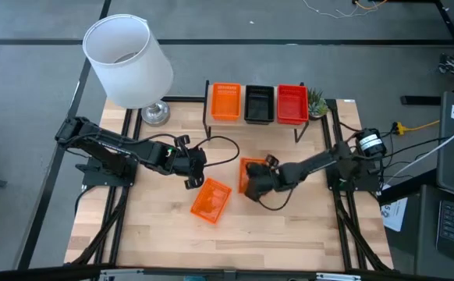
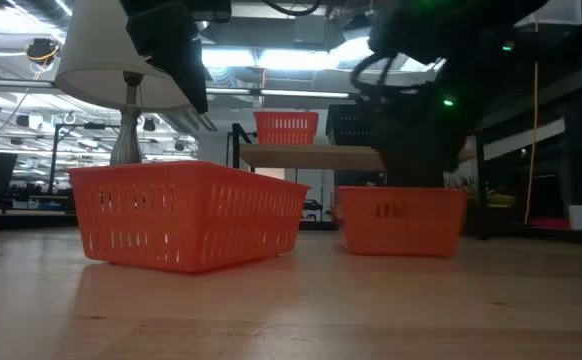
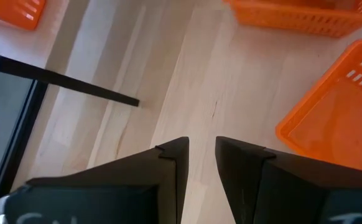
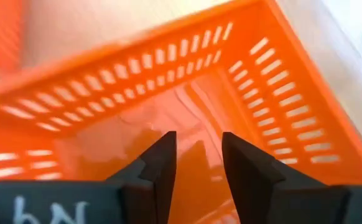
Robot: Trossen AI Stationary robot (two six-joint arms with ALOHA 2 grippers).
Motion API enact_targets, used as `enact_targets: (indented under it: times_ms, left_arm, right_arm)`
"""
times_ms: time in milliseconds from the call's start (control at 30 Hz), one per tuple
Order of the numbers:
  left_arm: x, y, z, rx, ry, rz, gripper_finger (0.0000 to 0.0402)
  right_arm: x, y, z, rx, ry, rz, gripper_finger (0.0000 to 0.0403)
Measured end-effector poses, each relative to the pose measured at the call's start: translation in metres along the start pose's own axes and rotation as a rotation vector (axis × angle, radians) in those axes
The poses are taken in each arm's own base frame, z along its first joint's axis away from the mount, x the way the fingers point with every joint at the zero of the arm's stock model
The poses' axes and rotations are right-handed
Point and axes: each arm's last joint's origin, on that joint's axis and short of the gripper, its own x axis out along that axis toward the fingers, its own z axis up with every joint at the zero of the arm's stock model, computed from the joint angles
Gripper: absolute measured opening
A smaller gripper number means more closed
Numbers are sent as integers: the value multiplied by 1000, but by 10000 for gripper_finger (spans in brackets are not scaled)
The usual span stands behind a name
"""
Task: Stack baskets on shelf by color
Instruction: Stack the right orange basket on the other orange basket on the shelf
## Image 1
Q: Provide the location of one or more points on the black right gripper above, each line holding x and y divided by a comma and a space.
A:
270, 177

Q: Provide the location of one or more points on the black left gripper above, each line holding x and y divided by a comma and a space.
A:
188, 162

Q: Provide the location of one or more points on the orange plastic slotted basket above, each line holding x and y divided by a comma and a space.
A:
225, 103
211, 203
242, 175

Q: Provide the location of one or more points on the black plastic slotted basket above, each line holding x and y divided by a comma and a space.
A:
259, 107

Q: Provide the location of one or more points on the red plastic slotted basket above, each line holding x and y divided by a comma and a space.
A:
292, 105

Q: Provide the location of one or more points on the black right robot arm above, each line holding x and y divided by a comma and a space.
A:
313, 164

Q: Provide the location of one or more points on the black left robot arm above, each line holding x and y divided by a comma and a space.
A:
133, 150

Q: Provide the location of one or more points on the wooden shelf with black legs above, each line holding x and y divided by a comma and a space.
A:
227, 124

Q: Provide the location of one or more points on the small potted succulent plant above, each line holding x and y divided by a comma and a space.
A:
316, 104

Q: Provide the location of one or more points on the white shade table lamp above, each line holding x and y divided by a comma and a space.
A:
133, 74

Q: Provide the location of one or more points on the white paper sheet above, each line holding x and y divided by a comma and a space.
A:
396, 210

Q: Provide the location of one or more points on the black floor bar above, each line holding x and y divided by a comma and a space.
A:
422, 100

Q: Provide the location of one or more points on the black frame rail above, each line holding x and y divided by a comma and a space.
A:
184, 99
138, 117
126, 117
345, 253
361, 253

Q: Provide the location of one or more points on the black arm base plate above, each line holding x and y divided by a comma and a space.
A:
367, 183
94, 179

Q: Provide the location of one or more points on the silver mount bar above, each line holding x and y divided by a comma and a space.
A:
153, 276

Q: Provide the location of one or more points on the black front frame bar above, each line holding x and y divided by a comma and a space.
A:
36, 275

